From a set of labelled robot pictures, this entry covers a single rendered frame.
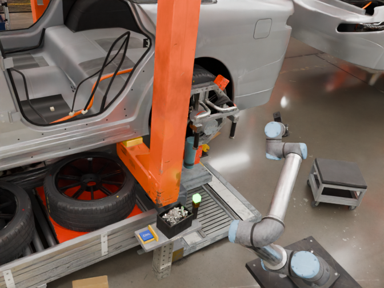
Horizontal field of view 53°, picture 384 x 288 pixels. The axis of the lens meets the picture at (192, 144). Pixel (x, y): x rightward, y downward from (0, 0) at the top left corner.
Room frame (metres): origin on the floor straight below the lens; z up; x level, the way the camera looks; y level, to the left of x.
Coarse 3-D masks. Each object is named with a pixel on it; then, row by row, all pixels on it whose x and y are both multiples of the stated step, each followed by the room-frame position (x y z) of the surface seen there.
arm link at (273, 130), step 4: (268, 124) 1.92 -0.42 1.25; (272, 124) 1.91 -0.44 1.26; (276, 124) 1.91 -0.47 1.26; (280, 124) 1.96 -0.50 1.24; (268, 128) 1.90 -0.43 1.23; (272, 128) 1.90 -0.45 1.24; (276, 128) 1.89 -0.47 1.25; (280, 128) 1.90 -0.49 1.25; (268, 132) 1.89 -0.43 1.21; (272, 132) 1.88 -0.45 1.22; (276, 132) 1.87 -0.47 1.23; (280, 132) 1.89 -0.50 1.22; (268, 136) 1.88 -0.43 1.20; (272, 136) 1.87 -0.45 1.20; (276, 136) 1.87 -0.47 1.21; (280, 136) 1.89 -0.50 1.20
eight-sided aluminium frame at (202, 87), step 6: (198, 84) 2.59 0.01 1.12; (204, 84) 2.61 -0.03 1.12; (210, 84) 2.63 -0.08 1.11; (216, 84) 2.63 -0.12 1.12; (192, 90) 2.49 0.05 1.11; (198, 90) 2.53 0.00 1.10; (204, 90) 2.56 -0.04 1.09; (216, 90) 2.63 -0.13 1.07; (222, 120) 2.70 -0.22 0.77; (216, 132) 2.67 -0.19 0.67; (204, 138) 2.63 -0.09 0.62; (210, 138) 2.64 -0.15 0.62; (198, 144) 2.58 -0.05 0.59
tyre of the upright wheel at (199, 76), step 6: (198, 66) 2.82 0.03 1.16; (198, 72) 2.67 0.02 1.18; (204, 72) 2.70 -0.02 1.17; (192, 78) 2.59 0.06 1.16; (198, 78) 2.63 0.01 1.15; (204, 78) 2.66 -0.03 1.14; (210, 78) 2.69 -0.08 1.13; (192, 84) 2.59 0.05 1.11; (150, 114) 2.52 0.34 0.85; (150, 120) 2.52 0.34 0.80; (216, 120) 2.77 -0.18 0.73; (150, 126) 2.57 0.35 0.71
